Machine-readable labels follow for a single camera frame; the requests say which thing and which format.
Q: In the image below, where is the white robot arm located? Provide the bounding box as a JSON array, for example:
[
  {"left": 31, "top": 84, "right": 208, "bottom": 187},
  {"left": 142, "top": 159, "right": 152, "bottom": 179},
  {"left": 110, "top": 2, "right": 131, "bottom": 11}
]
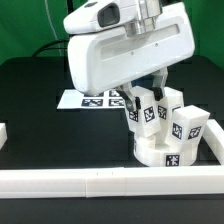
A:
[{"left": 63, "top": 0, "right": 195, "bottom": 111}]

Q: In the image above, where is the black thick cable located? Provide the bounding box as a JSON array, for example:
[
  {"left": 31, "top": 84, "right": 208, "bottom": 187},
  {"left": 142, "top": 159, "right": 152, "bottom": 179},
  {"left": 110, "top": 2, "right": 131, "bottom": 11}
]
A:
[{"left": 31, "top": 0, "right": 76, "bottom": 58}]

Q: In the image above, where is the white U-shaped fence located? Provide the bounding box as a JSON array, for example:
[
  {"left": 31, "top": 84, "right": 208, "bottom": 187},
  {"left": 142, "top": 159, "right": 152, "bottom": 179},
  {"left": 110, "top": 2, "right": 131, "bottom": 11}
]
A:
[{"left": 0, "top": 119, "right": 224, "bottom": 200}]

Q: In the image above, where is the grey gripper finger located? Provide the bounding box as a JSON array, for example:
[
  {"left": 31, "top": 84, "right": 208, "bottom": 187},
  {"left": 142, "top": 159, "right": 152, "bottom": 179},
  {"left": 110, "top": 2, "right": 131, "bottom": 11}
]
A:
[
  {"left": 152, "top": 68, "right": 168, "bottom": 101},
  {"left": 115, "top": 82, "right": 141, "bottom": 112}
]

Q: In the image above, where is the white marker sheet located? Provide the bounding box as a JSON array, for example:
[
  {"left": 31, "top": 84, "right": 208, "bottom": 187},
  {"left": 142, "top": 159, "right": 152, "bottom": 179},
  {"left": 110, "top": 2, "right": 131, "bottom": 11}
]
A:
[{"left": 57, "top": 89, "right": 124, "bottom": 109}]

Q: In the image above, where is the thin grey cable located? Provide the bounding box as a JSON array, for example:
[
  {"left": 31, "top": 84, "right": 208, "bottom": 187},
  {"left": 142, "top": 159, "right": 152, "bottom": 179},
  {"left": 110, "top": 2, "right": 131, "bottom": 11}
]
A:
[{"left": 44, "top": 0, "right": 64, "bottom": 57}]

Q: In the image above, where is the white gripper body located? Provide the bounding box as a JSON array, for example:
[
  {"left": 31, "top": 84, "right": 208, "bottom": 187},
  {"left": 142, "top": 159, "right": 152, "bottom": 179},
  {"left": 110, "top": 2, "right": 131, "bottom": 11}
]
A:
[{"left": 67, "top": 1, "right": 195, "bottom": 95}]

